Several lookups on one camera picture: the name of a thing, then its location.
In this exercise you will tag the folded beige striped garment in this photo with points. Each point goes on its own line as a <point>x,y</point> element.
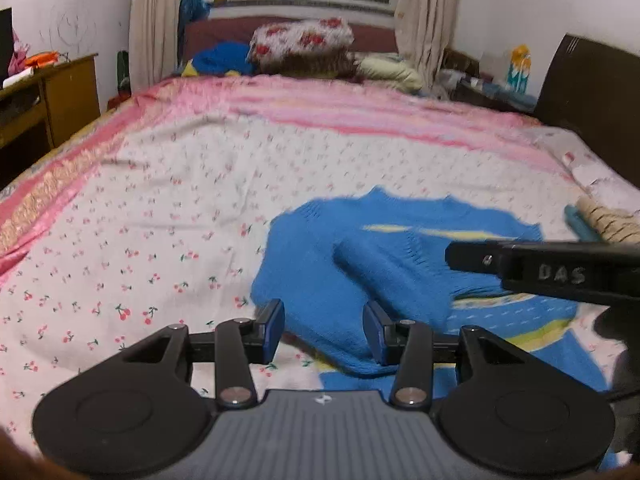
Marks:
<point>612,220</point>

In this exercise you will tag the dull blue cloth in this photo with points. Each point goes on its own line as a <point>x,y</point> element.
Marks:
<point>507,94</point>

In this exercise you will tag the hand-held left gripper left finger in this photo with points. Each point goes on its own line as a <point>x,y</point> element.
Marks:
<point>272,332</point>

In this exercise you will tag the pink striped blanket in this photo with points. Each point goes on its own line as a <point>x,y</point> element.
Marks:
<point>325,105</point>

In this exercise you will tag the folded teal garment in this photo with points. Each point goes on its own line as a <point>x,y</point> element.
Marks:
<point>580,225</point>

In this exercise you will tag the maroon sofa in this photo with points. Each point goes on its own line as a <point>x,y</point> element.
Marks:
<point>220,30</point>

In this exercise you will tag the blue yellow-striped knit sweater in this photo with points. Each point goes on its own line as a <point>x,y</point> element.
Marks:
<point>310,280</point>

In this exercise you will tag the orange object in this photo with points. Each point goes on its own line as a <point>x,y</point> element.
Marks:
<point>40,59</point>

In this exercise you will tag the yellow and blue carton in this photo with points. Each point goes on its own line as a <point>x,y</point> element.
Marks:
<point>518,70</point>

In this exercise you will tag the blue patterned hanging cloth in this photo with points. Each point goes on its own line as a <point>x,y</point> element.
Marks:
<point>192,10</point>

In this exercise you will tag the brown bag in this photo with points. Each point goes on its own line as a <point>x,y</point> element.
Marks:
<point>454,61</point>

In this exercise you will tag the dark wooden headboard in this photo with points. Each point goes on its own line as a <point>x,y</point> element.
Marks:
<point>590,95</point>

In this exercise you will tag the white paper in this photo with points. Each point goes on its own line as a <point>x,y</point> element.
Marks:
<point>17,80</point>

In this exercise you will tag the wooden desk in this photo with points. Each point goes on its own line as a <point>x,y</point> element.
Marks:
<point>70,95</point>

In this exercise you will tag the spotted light pillow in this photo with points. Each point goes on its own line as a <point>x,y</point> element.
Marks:
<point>595,175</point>

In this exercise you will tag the beige pillow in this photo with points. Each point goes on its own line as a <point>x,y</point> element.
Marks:
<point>390,70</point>

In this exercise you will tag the pink cloth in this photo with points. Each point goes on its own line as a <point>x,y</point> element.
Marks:
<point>19,52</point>

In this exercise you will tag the crumpled blue cloth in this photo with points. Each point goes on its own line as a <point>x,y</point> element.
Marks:
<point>220,57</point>

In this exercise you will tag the dark nightstand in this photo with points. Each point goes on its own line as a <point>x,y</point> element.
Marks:
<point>475,95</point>

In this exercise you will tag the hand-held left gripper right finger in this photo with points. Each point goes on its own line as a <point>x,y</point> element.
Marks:
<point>372,332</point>

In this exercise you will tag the cherry print bedsheet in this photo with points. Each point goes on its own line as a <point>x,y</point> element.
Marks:
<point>150,260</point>

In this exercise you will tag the cream curtain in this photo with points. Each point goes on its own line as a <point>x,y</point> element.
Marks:
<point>427,15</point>
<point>157,20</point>

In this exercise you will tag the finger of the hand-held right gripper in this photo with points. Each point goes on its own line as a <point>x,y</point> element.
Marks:
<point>475,257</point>

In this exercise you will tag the red floral pillow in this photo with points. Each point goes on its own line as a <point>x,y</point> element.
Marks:
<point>300,37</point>

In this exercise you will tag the dark monitor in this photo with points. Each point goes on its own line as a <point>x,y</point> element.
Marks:
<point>5,42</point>

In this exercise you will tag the brown checkered cloth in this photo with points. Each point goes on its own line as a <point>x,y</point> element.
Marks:
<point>310,65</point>

